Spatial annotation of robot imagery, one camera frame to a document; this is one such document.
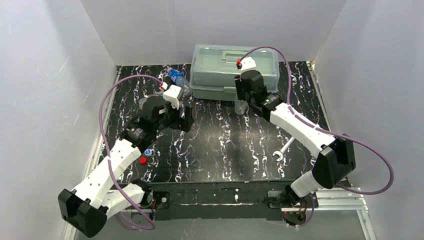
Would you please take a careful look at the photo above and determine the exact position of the clear unlabelled plastic bottle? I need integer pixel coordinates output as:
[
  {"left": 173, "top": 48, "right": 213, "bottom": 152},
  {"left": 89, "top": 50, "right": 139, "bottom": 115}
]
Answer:
[{"left": 234, "top": 99, "right": 248, "bottom": 115}]

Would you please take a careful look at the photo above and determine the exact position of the blue white bottle cap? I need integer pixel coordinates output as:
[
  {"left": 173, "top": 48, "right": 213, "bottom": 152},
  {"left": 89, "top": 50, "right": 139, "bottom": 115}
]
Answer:
[{"left": 144, "top": 149, "right": 152, "bottom": 157}]

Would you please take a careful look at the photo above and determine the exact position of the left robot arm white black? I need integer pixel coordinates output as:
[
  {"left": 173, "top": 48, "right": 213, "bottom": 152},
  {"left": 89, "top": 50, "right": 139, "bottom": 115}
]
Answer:
[{"left": 58, "top": 96, "right": 194, "bottom": 238}]

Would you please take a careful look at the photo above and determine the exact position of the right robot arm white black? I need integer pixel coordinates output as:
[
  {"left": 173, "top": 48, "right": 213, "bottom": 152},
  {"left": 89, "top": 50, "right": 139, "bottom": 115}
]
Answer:
[{"left": 234, "top": 70, "right": 356, "bottom": 202}]

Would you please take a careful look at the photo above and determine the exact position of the blue label plastic bottle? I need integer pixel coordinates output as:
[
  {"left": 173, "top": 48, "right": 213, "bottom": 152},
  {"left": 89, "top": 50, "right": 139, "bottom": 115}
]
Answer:
[{"left": 167, "top": 67, "right": 192, "bottom": 96}]

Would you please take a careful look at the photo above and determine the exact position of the red bottle cap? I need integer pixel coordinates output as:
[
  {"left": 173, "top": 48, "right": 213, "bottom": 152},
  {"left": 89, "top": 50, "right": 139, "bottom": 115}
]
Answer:
[{"left": 139, "top": 156, "right": 148, "bottom": 165}]

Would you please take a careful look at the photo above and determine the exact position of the translucent plastic storage box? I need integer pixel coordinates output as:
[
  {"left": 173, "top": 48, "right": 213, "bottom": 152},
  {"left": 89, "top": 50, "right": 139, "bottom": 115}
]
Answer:
[{"left": 189, "top": 44, "right": 280, "bottom": 102}]

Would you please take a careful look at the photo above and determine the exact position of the silver open-end wrench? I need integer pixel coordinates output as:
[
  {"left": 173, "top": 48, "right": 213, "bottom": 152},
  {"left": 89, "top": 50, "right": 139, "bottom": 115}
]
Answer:
[{"left": 272, "top": 136, "right": 295, "bottom": 162}]

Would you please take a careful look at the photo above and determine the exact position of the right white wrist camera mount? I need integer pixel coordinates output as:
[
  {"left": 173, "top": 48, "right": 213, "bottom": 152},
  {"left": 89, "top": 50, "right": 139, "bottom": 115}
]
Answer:
[{"left": 236, "top": 57, "right": 257, "bottom": 74}]

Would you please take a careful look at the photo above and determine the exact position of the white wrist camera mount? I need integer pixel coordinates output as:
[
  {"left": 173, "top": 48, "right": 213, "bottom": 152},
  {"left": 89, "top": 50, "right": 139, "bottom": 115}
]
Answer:
[
  {"left": 161, "top": 82, "right": 183, "bottom": 110},
  {"left": 236, "top": 57, "right": 257, "bottom": 74}
]

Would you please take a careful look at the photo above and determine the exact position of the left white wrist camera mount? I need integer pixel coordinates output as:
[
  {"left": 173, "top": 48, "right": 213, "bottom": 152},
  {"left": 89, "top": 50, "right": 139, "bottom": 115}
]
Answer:
[{"left": 161, "top": 82, "right": 183, "bottom": 110}]

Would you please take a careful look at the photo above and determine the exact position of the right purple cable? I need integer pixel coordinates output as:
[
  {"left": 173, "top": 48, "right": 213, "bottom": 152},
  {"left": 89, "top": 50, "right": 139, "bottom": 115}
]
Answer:
[{"left": 238, "top": 45, "right": 396, "bottom": 229}]

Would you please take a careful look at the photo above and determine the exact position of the purple cable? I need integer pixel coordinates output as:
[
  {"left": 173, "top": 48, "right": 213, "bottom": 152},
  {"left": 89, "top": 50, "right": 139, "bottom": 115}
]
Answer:
[
  {"left": 98, "top": 74, "right": 167, "bottom": 231},
  {"left": 238, "top": 45, "right": 396, "bottom": 229}
]

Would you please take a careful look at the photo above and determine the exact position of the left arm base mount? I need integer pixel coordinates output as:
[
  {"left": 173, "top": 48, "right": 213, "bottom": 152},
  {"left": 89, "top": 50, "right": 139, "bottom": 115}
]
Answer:
[{"left": 136, "top": 191, "right": 171, "bottom": 210}]

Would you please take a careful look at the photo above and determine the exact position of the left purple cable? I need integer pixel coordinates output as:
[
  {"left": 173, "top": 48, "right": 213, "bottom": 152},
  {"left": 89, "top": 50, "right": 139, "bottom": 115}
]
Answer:
[{"left": 98, "top": 74, "right": 167, "bottom": 231}]

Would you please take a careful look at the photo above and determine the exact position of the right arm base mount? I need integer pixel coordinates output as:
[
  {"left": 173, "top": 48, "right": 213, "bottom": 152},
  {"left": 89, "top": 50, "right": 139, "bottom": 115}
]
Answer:
[{"left": 264, "top": 190, "right": 318, "bottom": 228}]

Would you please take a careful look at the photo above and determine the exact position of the aluminium frame rail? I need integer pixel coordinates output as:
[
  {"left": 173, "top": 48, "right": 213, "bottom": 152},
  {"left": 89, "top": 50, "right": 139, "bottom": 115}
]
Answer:
[{"left": 61, "top": 188, "right": 377, "bottom": 240}]

